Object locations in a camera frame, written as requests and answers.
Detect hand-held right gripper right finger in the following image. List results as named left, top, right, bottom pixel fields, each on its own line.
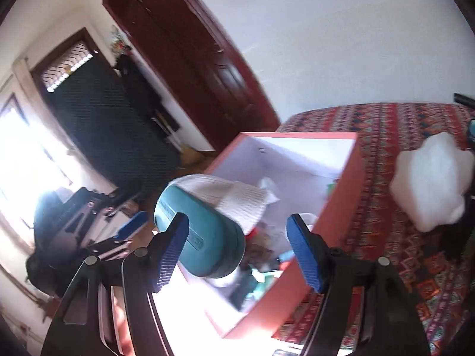
left=286, top=212, right=432, bottom=356

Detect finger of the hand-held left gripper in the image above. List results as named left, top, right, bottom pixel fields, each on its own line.
left=87, top=211, right=150, bottom=255

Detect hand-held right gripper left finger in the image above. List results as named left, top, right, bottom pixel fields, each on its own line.
left=40, top=212, right=191, bottom=356

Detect teal oval case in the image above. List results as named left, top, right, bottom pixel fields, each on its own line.
left=153, top=186, right=246, bottom=279

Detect orange cardboard box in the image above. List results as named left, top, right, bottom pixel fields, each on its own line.
left=202, top=131, right=367, bottom=339

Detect white knit cloth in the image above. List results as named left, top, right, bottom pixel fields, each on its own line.
left=169, top=174, right=268, bottom=232

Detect crumpled white plastic bag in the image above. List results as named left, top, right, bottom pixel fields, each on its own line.
left=258, top=177, right=283, bottom=205

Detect bright window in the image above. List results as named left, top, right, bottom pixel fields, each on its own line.
left=0, top=74, right=83, bottom=250

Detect patterned red woven blanket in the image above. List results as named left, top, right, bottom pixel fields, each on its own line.
left=275, top=102, right=475, bottom=356

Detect black metal mesh door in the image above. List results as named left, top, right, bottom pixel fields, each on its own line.
left=31, top=28, right=182, bottom=198

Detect hanging dark clothes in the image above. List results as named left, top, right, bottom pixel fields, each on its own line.
left=112, top=44, right=179, bottom=135

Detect white plush toy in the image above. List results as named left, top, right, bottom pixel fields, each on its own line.
left=389, top=133, right=475, bottom=233

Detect dark red wooden door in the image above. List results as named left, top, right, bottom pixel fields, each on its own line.
left=103, top=0, right=281, bottom=152

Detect black selfie stick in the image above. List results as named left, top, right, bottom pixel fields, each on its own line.
left=453, top=93, right=475, bottom=109

